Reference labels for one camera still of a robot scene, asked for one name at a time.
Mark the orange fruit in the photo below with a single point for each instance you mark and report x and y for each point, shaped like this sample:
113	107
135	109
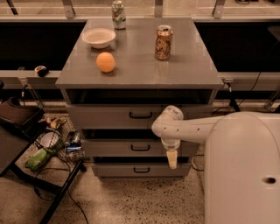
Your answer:
105	62

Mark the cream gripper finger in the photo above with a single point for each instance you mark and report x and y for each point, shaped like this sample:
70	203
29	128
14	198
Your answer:
172	156

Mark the grey drawer cabinet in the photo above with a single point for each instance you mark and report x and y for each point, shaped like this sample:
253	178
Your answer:
188	80

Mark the grey bottom drawer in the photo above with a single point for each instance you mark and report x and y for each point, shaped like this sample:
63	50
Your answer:
140	170

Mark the wire basket of clutter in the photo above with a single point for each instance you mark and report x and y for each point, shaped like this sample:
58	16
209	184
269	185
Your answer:
62	139

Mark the white paper bowl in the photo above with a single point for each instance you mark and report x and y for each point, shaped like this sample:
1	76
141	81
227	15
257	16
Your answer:
99	38

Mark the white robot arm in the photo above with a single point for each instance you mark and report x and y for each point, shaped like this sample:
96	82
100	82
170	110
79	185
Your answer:
242	162

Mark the grey top drawer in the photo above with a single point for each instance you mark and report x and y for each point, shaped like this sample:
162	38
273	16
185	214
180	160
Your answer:
113	117

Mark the green snack bag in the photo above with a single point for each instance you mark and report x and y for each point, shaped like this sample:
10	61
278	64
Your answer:
38	160

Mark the black tripod leg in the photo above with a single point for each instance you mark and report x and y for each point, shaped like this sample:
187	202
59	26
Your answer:
233	102

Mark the black folding table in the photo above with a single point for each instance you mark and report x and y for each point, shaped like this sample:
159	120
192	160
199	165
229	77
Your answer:
13	147

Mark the grey drawer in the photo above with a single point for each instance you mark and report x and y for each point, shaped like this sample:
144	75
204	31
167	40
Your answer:
113	117
124	148
140	170

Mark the brown gold soda can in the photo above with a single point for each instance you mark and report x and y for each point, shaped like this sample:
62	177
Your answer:
163	42

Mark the black tape measure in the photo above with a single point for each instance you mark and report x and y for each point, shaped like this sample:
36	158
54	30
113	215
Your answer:
41	71

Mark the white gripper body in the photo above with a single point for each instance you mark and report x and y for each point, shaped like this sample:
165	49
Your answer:
171	144

